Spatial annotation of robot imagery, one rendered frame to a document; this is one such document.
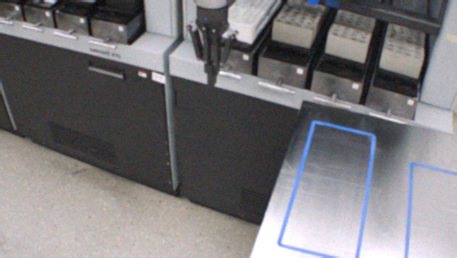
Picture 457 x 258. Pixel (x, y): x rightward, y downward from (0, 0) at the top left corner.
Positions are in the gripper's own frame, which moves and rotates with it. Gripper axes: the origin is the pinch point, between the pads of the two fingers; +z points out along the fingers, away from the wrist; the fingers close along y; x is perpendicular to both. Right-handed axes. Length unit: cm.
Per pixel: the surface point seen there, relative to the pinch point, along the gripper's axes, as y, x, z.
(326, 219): -38, 35, -2
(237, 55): -2.5, -11.7, 0.6
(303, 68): -21.1, -11.6, -0.3
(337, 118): -33.7, 6.7, -1.8
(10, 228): 80, 27, 80
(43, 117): 82, -13, 52
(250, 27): -4.3, -15.7, -6.6
